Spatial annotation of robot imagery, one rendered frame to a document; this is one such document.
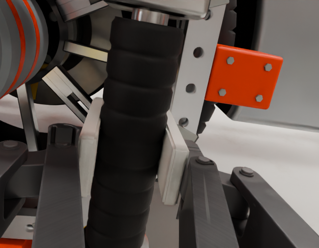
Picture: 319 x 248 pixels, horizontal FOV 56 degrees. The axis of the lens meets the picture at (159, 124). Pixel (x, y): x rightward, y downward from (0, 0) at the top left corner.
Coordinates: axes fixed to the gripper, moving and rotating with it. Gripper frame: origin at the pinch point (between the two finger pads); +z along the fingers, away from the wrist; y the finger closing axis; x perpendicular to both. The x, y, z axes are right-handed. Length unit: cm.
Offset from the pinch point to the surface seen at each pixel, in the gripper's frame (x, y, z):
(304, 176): -83, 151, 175
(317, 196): -83, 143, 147
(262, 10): 12.2, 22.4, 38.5
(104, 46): 0.4, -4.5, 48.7
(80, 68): -4.8, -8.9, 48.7
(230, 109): -6.8, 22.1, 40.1
